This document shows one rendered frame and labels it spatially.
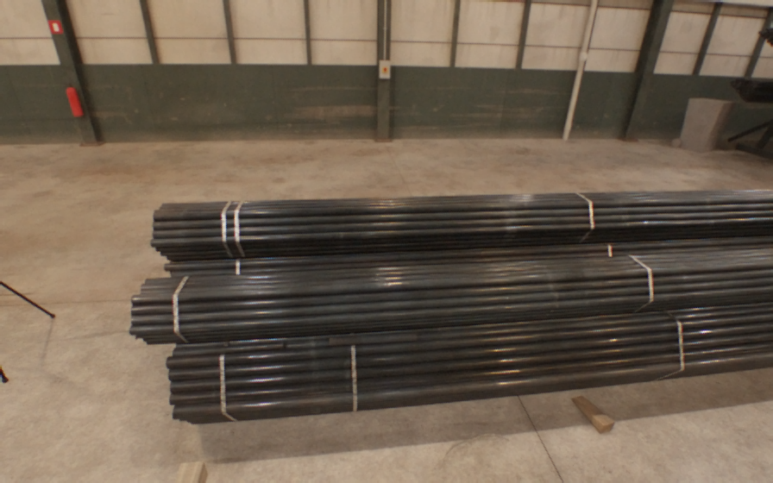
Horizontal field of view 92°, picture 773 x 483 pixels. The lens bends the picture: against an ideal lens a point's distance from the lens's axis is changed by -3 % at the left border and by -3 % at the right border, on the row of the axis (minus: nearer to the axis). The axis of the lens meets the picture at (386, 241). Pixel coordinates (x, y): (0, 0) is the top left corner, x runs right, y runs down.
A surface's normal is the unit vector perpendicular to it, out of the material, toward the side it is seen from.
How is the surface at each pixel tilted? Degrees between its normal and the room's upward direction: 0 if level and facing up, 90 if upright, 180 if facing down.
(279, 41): 90
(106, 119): 90
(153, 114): 90
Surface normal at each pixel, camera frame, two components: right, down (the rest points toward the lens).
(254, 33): 0.13, 0.45
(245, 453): 0.02, -0.89
